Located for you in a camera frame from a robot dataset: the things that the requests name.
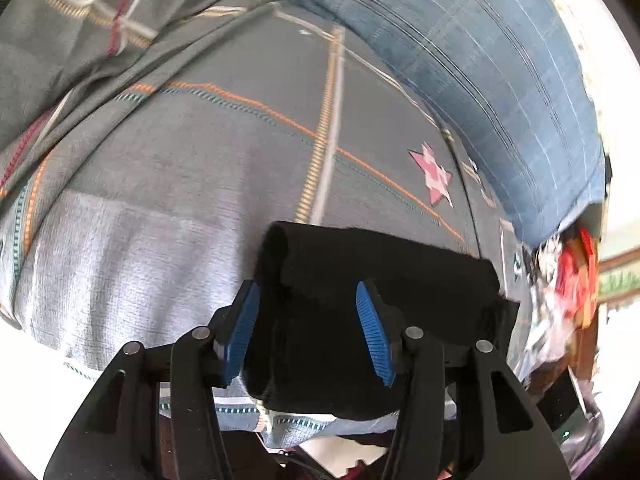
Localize crumpled clear plastic bag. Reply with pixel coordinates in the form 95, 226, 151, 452
520, 235, 591, 382

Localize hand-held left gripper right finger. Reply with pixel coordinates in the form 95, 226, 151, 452
356, 279, 571, 480

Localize grey patterned bedsheet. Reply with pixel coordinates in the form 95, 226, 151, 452
0, 0, 532, 448

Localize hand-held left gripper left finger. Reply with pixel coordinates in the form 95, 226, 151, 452
44, 280, 262, 480

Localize black pants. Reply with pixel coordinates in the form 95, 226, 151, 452
252, 221, 521, 421

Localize blue plaid pillow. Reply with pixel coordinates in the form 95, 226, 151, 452
287, 0, 608, 249

